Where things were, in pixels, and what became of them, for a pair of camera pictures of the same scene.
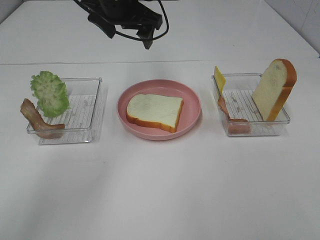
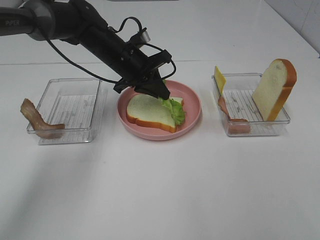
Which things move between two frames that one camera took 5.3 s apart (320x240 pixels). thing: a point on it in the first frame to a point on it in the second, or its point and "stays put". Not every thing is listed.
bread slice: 274,88 stays put
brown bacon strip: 41,127 stays put
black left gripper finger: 146,33 to 157,87
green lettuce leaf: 50,92 to 177,111
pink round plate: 189,115 stays put
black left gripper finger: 109,28 to 147,89
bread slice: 158,110 stays put
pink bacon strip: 234,126 stays put
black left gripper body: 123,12 to 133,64
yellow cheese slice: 220,79 stays put
